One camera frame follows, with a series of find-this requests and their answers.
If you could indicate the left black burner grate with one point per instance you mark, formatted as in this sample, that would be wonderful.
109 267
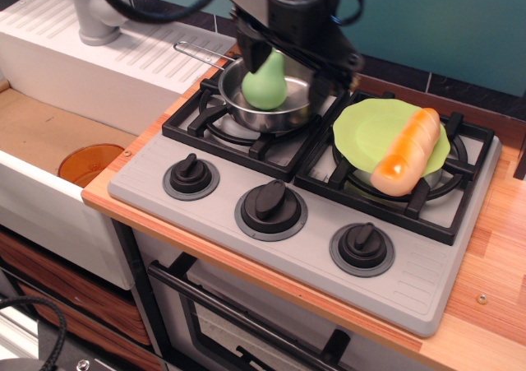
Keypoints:
204 124

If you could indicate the toy bread loaf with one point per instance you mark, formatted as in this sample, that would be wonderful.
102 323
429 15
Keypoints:
406 158

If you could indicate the right black stove knob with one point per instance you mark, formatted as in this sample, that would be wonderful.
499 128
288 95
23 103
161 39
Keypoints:
362 250

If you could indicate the black burner grate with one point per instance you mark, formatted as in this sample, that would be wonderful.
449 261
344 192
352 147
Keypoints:
436 208
204 124

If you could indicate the left black stove knob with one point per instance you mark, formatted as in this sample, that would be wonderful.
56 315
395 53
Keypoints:
190 179

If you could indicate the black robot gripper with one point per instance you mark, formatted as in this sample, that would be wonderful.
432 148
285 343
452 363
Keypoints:
309 32

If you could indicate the black stove knob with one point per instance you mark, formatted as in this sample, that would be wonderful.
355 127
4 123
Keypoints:
362 250
271 212
190 179

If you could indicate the wooden drawer front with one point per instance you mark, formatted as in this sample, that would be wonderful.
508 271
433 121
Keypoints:
99 314

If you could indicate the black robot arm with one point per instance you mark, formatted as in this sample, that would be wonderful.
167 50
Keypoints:
308 31

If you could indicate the white toy sink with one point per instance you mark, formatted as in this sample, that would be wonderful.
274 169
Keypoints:
59 95

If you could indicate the middle black stove knob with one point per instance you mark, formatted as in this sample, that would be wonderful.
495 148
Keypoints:
271 212

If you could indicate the right black burner grate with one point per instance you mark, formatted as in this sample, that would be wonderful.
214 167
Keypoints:
436 208

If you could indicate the grey toy faucet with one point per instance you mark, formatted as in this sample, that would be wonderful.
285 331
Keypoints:
99 22

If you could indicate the green toy pear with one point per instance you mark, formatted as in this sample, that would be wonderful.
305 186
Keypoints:
266 89

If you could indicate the grey toy stove top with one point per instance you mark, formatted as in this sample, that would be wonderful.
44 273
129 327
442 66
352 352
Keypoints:
412 294

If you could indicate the lime green plate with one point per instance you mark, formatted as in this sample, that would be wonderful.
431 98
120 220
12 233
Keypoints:
363 132

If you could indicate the stainless steel pan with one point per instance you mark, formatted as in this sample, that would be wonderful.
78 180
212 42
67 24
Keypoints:
295 112

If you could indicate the oven door with handle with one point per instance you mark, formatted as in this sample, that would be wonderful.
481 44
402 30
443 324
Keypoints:
239 340

